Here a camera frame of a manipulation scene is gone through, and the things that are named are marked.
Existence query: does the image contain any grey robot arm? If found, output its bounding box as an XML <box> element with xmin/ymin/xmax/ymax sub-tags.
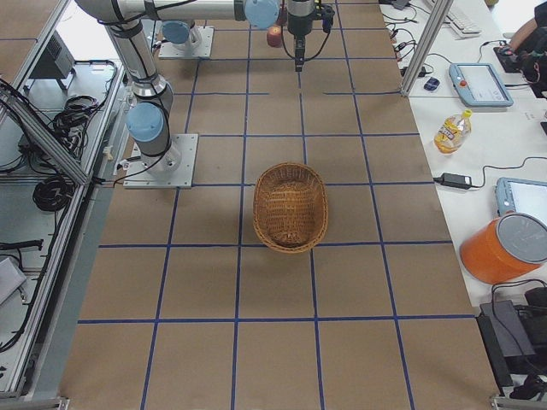
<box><xmin>78</xmin><ymin>1</ymin><xmax>335</xmax><ymax>182</ymax></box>
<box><xmin>162</xmin><ymin>20</ymin><xmax>202</xmax><ymax>55</ymax></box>

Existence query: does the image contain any woven wicker basket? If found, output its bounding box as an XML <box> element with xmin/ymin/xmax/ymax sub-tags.
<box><xmin>253</xmin><ymin>162</ymin><xmax>328</xmax><ymax>254</ymax></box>

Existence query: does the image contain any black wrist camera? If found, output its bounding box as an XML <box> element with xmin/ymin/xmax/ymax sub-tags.
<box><xmin>294</xmin><ymin>36</ymin><xmax>306</xmax><ymax>73</ymax></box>

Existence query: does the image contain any black power adapter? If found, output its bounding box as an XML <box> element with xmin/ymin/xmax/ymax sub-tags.
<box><xmin>433</xmin><ymin>173</ymin><xmax>473</xmax><ymax>190</ymax></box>

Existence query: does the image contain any aluminium frame post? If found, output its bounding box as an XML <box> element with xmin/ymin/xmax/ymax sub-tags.
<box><xmin>400</xmin><ymin>0</ymin><xmax>453</xmax><ymax>97</ymax></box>

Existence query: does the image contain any orange bucket with grey lid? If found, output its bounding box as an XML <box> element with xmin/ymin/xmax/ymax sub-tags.
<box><xmin>459</xmin><ymin>213</ymin><xmax>546</xmax><ymax>284</ymax></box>

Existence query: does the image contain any blue teach pendant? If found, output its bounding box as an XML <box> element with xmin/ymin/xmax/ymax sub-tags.
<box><xmin>449</xmin><ymin>63</ymin><xmax>514</xmax><ymax>108</ymax></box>
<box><xmin>495</xmin><ymin>178</ymin><xmax>546</xmax><ymax>223</ymax></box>

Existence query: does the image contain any white keyboard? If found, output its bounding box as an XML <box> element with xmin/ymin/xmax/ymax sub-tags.
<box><xmin>446</xmin><ymin>3</ymin><xmax>482</xmax><ymax>38</ymax></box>

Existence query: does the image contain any dark blue small pouch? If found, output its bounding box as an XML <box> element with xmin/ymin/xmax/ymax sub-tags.
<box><xmin>423</xmin><ymin>77</ymin><xmax>440</xmax><ymax>91</ymax></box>

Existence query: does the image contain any red apple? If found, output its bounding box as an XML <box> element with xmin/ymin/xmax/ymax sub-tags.
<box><xmin>266</xmin><ymin>25</ymin><xmax>282</xmax><ymax>48</ymax></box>

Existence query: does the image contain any yellow juice bottle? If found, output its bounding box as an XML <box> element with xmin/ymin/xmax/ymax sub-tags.
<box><xmin>433</xmin><ymin>108</ymin><xmax>473</xmax><ymax>155</ymax></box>

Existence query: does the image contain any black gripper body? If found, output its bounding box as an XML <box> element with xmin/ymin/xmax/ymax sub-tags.
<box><xmin>286</xmin><ymin>0</ymin><xmax>333</xmax><ymax>35</ymax></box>

